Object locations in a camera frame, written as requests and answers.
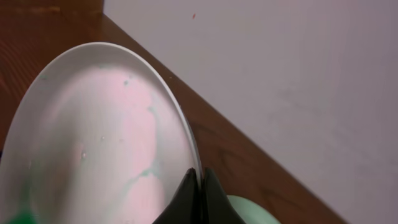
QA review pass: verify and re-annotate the white plate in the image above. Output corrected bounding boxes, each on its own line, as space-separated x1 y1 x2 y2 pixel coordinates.
1 42 201 223

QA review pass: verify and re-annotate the mint green plate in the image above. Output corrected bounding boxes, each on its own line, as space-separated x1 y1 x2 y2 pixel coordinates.
227 195 280 224

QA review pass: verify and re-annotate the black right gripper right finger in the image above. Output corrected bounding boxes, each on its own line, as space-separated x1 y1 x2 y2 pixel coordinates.
201 168 245 224

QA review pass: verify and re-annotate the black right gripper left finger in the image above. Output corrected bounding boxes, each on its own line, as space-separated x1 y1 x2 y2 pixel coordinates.
153 168 201 224

